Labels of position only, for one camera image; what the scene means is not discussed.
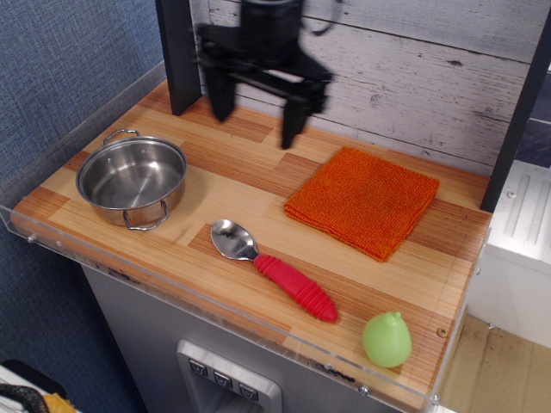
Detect dark right support post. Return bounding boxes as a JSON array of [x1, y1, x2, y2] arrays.
[[480, 12, 550, 213]]

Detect yellow object at corner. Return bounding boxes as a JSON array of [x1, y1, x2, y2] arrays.
[[43, 393, 77, 413]]

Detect black cable loop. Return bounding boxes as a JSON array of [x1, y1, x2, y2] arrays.
[[300, 0, 345, 38]]

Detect dark left support post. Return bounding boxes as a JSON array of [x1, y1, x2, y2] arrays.
[[155, 0, 202, 116]]

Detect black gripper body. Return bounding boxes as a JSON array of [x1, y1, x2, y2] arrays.
[[196, 1, 332, 99]]

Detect dark support post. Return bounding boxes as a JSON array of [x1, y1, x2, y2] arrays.
[[155, 0, 202, 116], [480, 12, 550, 213]]

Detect stainless steel pot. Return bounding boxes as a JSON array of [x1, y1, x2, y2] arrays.
[[76, 129, 188, 231]]

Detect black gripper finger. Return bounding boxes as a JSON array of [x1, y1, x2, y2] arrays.
[[203, 66, 237, 122], [282, 94, 327, 150]]

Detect red handled metal spoon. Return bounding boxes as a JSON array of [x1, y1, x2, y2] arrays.
[[210, 219, 338, 323]]

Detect grey toy fridge cabinet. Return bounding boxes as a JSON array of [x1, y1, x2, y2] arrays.
[[80, 262, 401, 413]]

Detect green plastic pear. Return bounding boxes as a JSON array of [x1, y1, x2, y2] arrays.
[[362, 311, 412, 368]]

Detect orange knitted cloth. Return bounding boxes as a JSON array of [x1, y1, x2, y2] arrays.
[[283, 147, 440, 262]]

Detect silver dispenser button panel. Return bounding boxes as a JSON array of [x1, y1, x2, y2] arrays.
[[176, 340, 283, 412]]

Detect clear acrylic guard rail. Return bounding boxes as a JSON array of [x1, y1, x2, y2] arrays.
[[1, 85, 490, 411]]

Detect white ridged side counter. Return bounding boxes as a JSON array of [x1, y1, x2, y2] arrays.
[[467, 161, 550, 347]]

